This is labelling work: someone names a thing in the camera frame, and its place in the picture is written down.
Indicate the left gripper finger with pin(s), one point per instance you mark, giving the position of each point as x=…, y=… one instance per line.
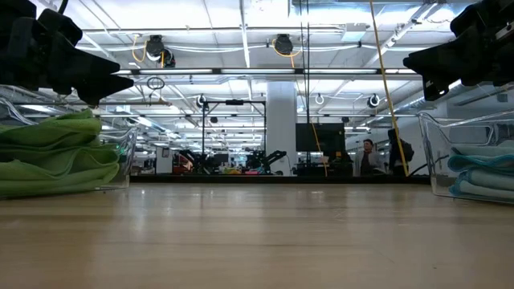
x=76, y=62
x=104, y=88

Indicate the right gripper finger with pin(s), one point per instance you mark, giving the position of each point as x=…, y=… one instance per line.
x=437, y=60
x=435, y=90

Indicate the clear plastic bin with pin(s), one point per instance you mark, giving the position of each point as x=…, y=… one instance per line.
x=437, y=160
x=124, y=160

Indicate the blue towel with white tag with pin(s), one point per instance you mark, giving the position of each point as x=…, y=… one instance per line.
x=482, y=150

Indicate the light blue microfiber towel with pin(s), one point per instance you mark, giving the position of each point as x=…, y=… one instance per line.
x=486, y=186
x=478, y=162

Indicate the black background robot arm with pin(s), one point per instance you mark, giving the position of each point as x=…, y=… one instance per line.
x=271, y=157

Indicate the person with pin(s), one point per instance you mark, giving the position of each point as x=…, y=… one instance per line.
x=367, y=160
x=398, y=154

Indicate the white cabinet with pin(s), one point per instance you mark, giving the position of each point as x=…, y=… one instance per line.
x=164, y=160

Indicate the black screen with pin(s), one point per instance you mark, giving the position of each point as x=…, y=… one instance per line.
x=325, y=136

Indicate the white square pillar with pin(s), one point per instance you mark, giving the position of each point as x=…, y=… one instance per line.
x=281, y=116

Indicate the long ceiling light strip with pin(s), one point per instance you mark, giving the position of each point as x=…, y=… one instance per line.
x=261, y=71

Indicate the black metal rig frame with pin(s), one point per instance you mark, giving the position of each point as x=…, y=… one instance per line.
x=233, y=102

